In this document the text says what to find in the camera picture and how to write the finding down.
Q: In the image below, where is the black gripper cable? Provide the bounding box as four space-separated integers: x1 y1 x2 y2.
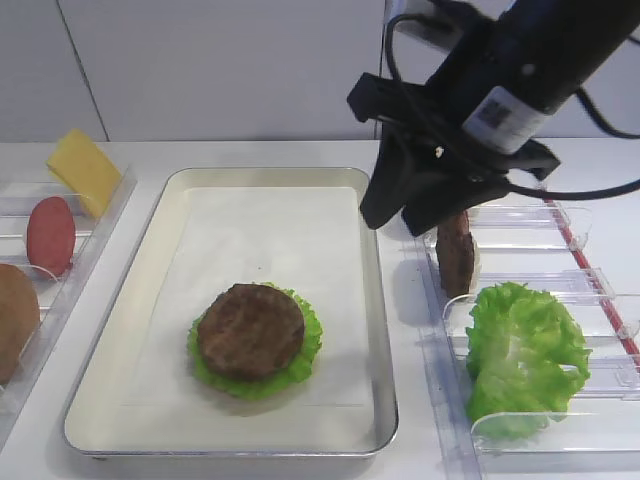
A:
384 12 640 201

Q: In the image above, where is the red tomato slice in rack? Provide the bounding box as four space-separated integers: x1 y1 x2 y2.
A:
26 196 76 277

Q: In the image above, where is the clear acrylic rack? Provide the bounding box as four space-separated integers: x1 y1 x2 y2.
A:
402 196 639 479
1 169 136 426

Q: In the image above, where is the cream metal tray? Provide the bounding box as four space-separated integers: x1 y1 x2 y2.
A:
63 167 398 458

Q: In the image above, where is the brown meat patty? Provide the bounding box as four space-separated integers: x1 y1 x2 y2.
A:
196 284 305 382
436 211 476 298

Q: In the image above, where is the white paper tray liner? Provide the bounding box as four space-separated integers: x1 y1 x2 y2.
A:
122 187 377 407

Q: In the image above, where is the green lettuce leaf in rack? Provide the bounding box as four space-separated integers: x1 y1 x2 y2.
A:
466 282 591 440

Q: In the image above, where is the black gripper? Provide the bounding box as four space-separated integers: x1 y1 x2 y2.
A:
347 73 560 237

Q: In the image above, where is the brown bun half left rack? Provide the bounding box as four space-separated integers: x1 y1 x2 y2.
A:
1 264 40 384

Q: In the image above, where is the green lettuce leaf on tray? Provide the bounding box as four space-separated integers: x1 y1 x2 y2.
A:
186 282 323 401

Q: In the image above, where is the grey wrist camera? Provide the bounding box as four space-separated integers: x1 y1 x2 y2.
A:
396 0 461 51

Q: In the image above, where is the clear acrylic left rack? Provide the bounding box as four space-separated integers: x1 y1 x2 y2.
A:
1 169 136 426

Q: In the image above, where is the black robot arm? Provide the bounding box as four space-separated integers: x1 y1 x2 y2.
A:
347 1 639 236

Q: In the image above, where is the clear acrylic right rack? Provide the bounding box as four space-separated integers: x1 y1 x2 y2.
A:
402 196 639 479

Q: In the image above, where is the yellow cheese slice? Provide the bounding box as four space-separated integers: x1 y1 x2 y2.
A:
46 129 122 218

